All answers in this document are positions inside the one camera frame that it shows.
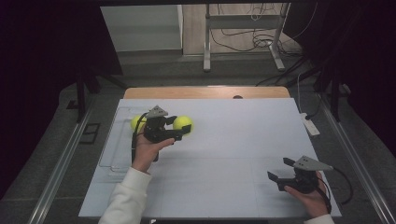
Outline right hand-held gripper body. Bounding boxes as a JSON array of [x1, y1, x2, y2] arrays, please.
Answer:
[[276, 155, 334, 195]]

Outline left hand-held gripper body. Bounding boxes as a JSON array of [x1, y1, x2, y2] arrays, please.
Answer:
[[142, 105, 184, 145]]

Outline yellow tennis ball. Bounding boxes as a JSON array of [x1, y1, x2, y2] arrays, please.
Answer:
[[172, 115, 195, 135], [129, 114, 148, 133]]

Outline clear plastic tray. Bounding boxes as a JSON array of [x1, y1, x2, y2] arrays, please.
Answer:
[[98, 105, 159, 184]]

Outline person's right hand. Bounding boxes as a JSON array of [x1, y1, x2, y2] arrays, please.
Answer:
[[283, 171, 329, 219]]

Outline person's left hand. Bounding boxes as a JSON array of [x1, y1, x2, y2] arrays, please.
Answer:
[[132, 133, 177, 175]]

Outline wooden table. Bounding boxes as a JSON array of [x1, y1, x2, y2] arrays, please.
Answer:
[[122, 86, 291, 100]]

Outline white power strip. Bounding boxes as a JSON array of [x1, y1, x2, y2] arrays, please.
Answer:
[[299, 112, 321, 137]]

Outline white table mat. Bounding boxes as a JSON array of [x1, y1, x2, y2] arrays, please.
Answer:
[[78, 97, 343, 219]]

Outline black metal stand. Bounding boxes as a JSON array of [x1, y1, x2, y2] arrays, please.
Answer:
[[312, 60, 352, 123], [65, 65, 129, 124]]

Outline white cabinet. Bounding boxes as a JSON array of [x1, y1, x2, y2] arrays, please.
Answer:
[[99, 4, 184, 53]]

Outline dark curtain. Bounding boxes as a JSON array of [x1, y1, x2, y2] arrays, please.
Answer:
[[285, 0, 396, 154], [0, 0, 123, 201]]

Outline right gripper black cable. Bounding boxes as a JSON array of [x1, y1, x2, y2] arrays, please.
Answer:
[[317, 167, 355, 215]]

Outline black power strip cable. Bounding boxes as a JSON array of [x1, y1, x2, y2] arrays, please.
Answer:
[[304, 92, 323, 121]]

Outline aluminium floor rail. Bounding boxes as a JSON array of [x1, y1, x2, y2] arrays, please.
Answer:
[[317, 92, 396, 224], [26, 101, 96, 224]]

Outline white metal desk frame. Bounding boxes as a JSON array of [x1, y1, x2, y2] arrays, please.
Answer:
[[203, 3, 291, 74]]

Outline tangle of floor cables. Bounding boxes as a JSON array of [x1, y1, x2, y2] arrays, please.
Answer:
[[209, 3, 319, 88]]

